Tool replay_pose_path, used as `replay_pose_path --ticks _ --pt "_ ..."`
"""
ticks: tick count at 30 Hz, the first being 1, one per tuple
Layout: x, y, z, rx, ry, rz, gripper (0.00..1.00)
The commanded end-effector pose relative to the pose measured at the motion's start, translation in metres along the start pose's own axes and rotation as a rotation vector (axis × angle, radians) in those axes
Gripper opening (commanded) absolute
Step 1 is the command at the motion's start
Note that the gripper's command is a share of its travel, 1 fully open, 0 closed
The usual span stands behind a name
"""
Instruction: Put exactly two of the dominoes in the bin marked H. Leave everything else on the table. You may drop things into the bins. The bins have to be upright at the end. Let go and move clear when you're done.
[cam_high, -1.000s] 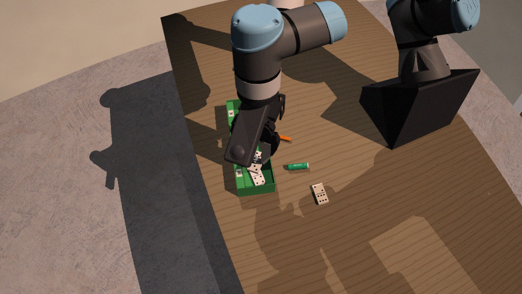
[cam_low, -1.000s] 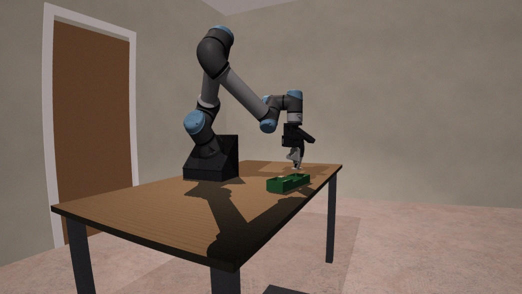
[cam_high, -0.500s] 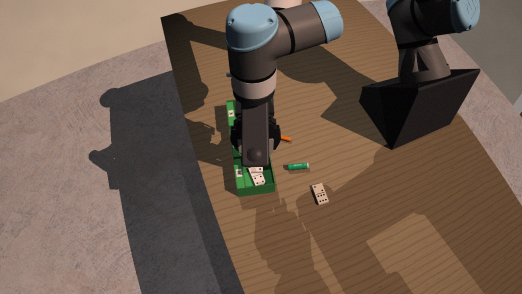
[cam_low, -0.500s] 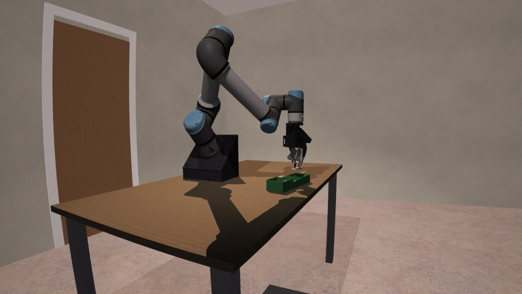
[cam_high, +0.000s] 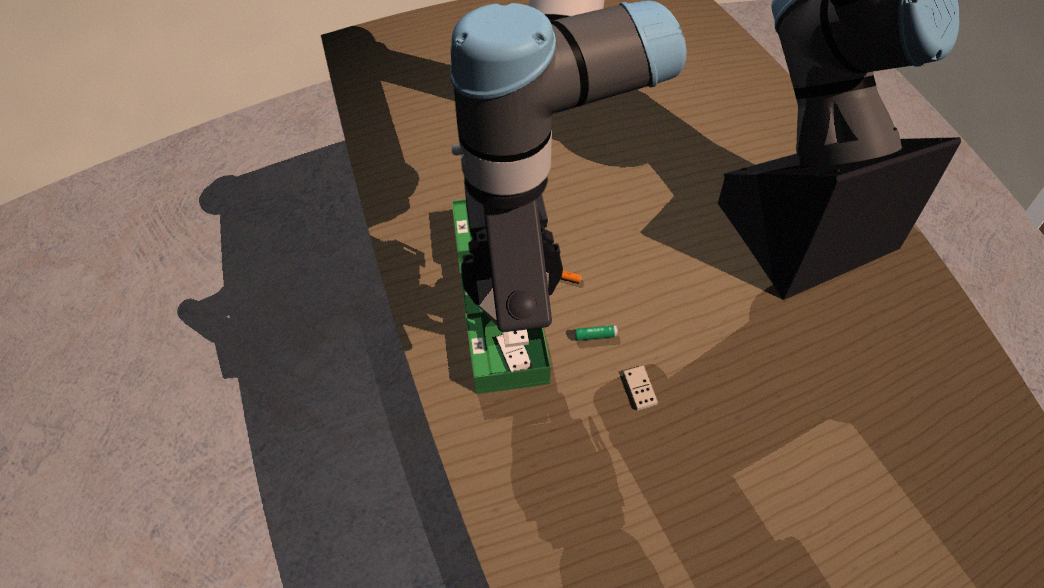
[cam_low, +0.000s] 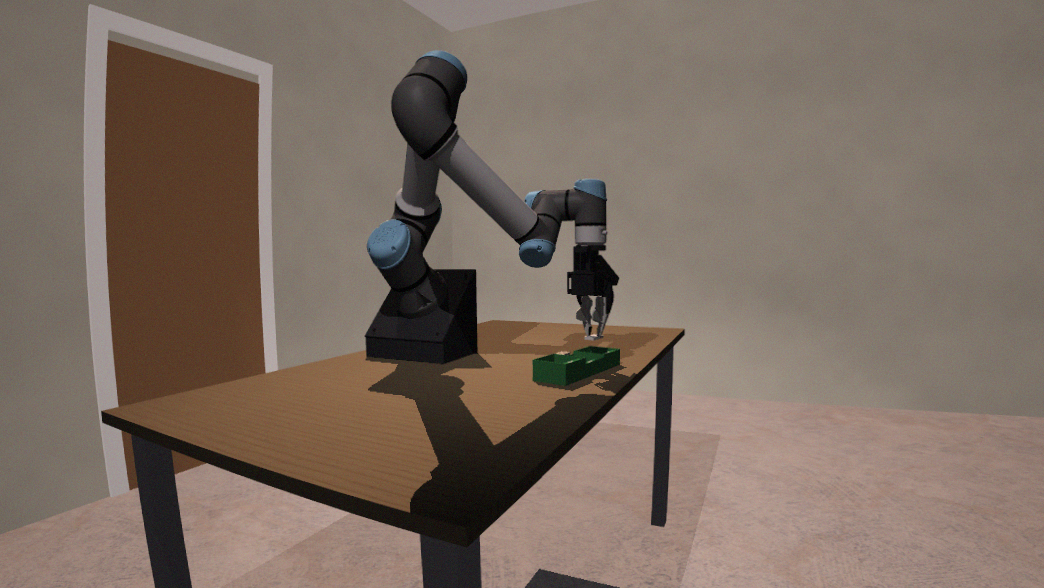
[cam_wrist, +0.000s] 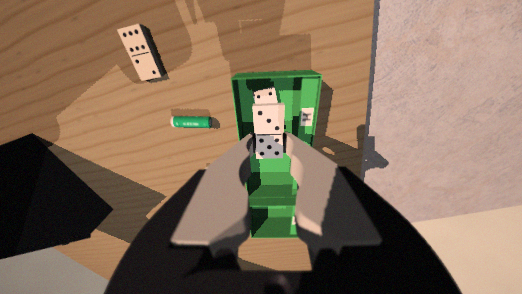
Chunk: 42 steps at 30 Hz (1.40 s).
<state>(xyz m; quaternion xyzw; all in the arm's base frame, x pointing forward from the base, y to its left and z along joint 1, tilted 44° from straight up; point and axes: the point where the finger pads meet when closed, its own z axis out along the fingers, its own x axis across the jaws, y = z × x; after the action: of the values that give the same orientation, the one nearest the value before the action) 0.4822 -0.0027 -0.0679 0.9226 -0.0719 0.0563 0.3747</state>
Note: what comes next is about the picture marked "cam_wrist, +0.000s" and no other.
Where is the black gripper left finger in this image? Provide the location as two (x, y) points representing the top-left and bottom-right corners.
(104, 133), (256, 294)

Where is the green three-compartment bin rack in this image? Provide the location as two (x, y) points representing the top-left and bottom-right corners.
(231, 70), (322, 238)

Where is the white domino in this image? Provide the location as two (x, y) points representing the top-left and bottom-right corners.
(252, 86), (278, 104)
(253, 103), (285, 159)

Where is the cream domino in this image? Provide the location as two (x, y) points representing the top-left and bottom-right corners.
(117, 24), (164, 81)

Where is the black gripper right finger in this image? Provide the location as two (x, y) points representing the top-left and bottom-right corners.
(282, 132), (462, 294)

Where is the green battery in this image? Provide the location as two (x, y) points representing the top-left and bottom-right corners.
(171, 116), (212, 128)

